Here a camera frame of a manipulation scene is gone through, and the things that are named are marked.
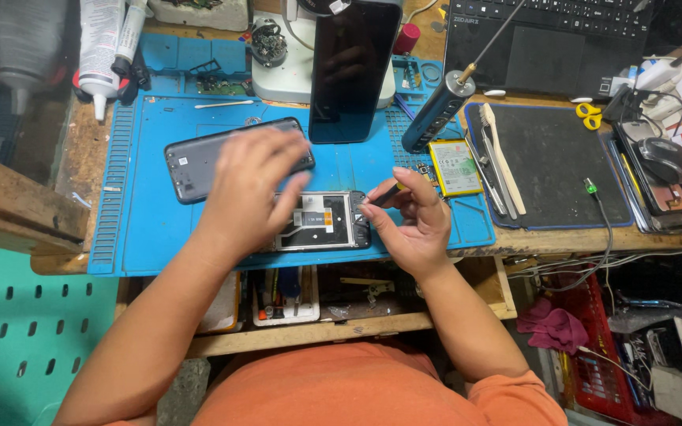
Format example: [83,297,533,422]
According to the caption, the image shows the person's left hand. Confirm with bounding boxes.
[196,127,313,262]

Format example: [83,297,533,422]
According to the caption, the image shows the person's right hand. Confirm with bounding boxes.
[358,167,454,280]

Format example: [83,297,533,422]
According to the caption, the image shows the black yellow screwdriver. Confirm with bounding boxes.
[371,183,406,208]

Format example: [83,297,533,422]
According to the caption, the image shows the phone frame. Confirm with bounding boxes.
[269,191,373,253]

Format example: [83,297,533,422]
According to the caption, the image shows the dark grey phone back cover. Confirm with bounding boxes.
[163,117,317,206]

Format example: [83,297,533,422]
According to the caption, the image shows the phone battery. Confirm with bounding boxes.
[427,139,484,198]

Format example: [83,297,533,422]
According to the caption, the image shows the cotton swab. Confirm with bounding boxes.
[193,99,255,110]

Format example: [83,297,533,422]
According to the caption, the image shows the metal tweezers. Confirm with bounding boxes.
[465,127,518,219]

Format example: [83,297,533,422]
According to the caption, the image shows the blue silicone repair mat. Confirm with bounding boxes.
[88,32,496,278]

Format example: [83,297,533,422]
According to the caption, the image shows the green circuit board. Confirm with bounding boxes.
[195,76,251,97]

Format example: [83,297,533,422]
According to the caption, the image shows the beige toothbrush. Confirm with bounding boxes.
[480,103,527,216]

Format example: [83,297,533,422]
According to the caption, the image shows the white tray of tools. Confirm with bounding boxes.
[251,265,322,328]

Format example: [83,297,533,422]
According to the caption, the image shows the dark cylindrical electric tool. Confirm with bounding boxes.
[401,0,528,155]

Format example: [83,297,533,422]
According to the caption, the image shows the white microscope base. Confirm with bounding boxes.
[251,11,398,111]

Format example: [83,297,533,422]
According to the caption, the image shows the wooden under-desk shelf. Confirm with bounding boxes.
[115,256,518,359]

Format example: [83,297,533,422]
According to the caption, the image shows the black desk pad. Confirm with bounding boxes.
[464,102,635,231]

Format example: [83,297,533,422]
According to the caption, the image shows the black upright phone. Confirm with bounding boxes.
[308,0,405,145]

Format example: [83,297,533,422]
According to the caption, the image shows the maroon cloth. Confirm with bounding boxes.
[516,297,590,356]

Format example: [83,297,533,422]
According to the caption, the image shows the orange shirt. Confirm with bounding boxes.
[103,340,570,426]

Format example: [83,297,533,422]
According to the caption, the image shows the white foam block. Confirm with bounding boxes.
[147,0,251,33]

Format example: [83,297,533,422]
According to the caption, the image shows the white syringe tube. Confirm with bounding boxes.
[111,0,154,78]

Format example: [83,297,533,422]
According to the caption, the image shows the red cap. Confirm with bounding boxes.
[392,22,422,56]

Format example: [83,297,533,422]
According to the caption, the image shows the white glue tube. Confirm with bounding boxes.
[77,0,126,123]

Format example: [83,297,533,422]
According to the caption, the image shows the yellow scissors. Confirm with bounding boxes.
[575,102,604,131]

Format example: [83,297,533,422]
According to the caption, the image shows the red plastic basket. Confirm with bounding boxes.
[545,271,670,426]

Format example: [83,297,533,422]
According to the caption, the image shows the black laptop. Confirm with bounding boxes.
[443,0,657,100]

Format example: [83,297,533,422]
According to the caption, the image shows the wooden plank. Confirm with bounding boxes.
[0,144,91,256]

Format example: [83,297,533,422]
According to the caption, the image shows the black computer mouse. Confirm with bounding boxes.
[638,136,682,186]

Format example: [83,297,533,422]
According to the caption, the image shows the green perforated plastic crate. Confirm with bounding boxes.
[0,241,121,426]

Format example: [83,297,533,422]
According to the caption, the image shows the white power adapter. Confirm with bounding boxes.
[634,56,682,122]

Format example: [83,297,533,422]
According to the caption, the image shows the heap of electronic devices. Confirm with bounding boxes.
[606,296,682,426]

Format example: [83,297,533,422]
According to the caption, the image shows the cable with green light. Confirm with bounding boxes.
[539,177,615,293]

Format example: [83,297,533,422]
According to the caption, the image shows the bundle of white cables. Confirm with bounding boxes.
[506,245,682,280]

